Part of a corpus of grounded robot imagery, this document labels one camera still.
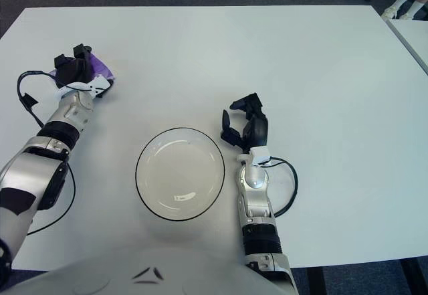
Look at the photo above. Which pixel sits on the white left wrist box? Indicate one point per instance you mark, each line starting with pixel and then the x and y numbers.
pixel 61 92

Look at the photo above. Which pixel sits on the black table leg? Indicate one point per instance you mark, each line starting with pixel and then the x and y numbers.
pixel 316 281
pixel 413 276

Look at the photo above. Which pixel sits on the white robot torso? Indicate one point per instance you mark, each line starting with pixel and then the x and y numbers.
pixel 100 275

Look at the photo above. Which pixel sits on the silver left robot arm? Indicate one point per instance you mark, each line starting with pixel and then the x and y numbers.
pixel 30 174

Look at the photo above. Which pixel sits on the white plate black rim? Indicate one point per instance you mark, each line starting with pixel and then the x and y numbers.
pixel 180 174

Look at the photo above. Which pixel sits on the purple tissue paper pack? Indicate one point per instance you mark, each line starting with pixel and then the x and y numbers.
pixel 102 69

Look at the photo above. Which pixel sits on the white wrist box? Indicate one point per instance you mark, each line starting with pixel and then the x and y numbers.
pixel 260 154
pixel 61 92

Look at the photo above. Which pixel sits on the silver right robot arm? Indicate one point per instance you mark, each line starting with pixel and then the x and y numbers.
pixel 254 181

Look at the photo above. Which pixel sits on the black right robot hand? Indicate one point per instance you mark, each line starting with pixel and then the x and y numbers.
pixel 259 129

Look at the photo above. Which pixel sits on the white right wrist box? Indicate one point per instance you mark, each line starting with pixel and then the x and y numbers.
pixel 260 154

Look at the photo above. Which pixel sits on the white side table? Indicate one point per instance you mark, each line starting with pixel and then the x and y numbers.
pixel 414 37

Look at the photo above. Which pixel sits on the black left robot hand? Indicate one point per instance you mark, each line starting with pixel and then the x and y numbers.
pixel 73 71

